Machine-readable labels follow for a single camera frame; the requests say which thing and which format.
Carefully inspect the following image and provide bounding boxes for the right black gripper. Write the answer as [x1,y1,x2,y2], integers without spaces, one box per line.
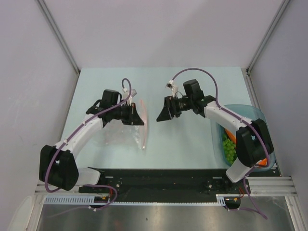
[157,95,193,122]

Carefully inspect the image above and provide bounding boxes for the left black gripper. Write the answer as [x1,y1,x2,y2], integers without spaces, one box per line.
[111,103,143,126]

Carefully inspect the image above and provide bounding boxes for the clear zip top bag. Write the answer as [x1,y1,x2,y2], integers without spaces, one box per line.
[93,99,148,150]

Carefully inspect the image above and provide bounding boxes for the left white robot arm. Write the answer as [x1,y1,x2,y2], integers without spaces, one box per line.
[39,90,144,193]

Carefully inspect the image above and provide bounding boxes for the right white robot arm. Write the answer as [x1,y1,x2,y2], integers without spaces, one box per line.
[156,79,274,193]

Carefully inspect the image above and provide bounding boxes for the green toy grapes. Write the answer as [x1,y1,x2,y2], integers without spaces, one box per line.
[223,134,237,165]

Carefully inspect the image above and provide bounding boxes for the orange toy pumpkin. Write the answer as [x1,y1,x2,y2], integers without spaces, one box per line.
[256,158,268,168]

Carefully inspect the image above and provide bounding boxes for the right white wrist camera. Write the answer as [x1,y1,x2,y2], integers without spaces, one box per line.
[166,80,179,98]

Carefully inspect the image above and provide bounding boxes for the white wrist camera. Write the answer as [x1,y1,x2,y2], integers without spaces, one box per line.
[166,80,179,98]
[122,88,137,105]

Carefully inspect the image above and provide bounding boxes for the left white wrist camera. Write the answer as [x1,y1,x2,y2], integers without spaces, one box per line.
[122,88,137,105]

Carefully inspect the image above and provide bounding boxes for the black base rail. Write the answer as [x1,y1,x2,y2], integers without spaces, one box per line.
[79,169,252,204]

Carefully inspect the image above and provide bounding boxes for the white slotted cable duct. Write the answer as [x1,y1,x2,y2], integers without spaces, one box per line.
[43,194,228,206]

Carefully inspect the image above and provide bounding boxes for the aluminium frame profile right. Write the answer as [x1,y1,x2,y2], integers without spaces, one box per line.
[242,68,308,231]

